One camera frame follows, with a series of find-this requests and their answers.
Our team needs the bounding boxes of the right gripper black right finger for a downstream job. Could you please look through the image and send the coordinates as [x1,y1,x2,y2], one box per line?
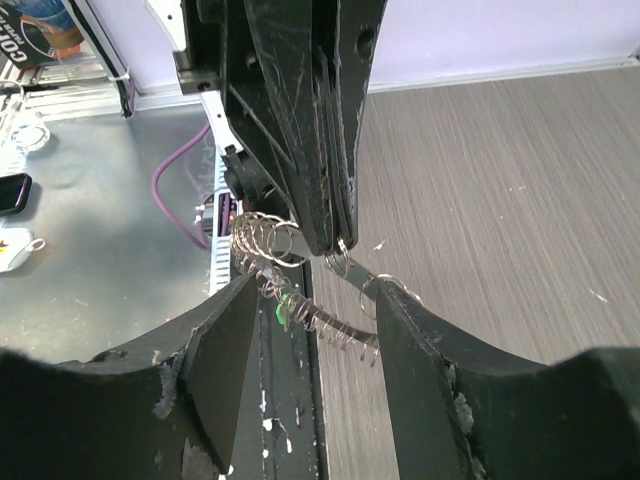
[376,281,639,479]

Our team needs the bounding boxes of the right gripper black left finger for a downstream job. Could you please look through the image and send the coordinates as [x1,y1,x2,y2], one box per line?
[1,275,258,479]

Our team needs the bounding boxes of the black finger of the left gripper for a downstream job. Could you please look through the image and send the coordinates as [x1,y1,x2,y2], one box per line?
[223,1,332,253]
[311,1,386,250]

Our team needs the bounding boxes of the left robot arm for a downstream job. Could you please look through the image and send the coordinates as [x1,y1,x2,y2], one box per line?
[165,1,386,255]

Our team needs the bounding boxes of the green plastic key tag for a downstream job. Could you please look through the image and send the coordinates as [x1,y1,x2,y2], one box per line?
[275,294,289,326]

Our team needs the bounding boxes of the black phone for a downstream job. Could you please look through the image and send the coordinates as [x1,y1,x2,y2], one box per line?
[0,173,33,217]

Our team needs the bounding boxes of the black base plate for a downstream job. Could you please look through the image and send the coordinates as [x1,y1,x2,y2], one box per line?
[227,296,329,479]

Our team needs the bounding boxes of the white slotted cable duct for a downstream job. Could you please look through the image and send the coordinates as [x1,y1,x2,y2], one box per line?
[209,154,238,295]

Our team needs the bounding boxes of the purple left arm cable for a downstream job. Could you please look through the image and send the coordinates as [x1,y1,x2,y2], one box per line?
[119,74,214,251]

